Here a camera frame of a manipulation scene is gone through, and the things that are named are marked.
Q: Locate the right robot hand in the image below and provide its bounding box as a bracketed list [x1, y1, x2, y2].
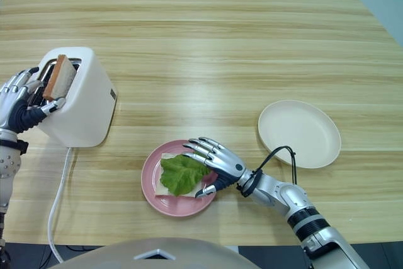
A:
[183, 137, 249, 200]

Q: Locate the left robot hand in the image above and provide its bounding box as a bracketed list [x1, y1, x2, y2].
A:
[0, 66, 67, 135]

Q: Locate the green lettuce leaf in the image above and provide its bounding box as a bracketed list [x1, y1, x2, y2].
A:
[159, 152, 213, 198]

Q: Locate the bread slice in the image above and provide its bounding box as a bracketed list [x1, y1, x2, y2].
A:
[42, 54, 77, 101]
[155, 152, 209, 198]

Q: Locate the pink plate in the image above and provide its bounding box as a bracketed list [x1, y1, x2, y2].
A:
[140, 139, 219, 219]

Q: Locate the cream toaster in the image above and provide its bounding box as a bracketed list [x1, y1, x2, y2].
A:
[26, 46, 118, 149]

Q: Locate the cream plate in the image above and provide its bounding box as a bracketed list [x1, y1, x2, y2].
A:
[258, 99, 343, 170]

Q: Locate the robot body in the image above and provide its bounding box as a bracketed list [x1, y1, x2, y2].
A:
[56, 238, 263, 269]

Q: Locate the black cable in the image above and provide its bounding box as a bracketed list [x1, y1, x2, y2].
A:
[251, 145, 298, 185]

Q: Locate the white cord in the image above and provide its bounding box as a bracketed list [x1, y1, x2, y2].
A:
[47, 147, 75, 265]

